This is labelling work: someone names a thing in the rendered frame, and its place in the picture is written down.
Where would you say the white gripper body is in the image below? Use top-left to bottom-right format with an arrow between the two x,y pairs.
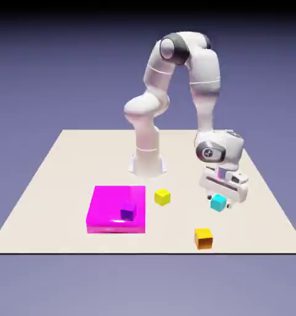
198,167 -> 249,204

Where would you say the small cyan cube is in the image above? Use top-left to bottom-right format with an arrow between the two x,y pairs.
209,194 -> 228,213

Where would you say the small orange cube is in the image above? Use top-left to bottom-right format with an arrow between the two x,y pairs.
193,227 -> 214,251

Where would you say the small yellow cube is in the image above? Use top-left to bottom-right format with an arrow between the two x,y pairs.
154,188 -> 171,207

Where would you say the small purple cube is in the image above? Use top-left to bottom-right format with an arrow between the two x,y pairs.
120,203 -> 138,222

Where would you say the large magenta box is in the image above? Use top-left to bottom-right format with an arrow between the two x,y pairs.
85,185 -> 146,235

